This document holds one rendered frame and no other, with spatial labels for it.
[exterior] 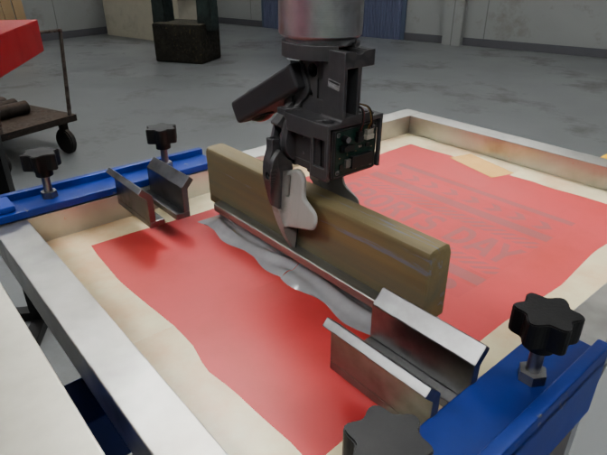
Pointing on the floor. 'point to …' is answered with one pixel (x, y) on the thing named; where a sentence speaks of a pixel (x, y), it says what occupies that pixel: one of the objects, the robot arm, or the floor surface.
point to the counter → (140, 16)
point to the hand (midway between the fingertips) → (303, 227)
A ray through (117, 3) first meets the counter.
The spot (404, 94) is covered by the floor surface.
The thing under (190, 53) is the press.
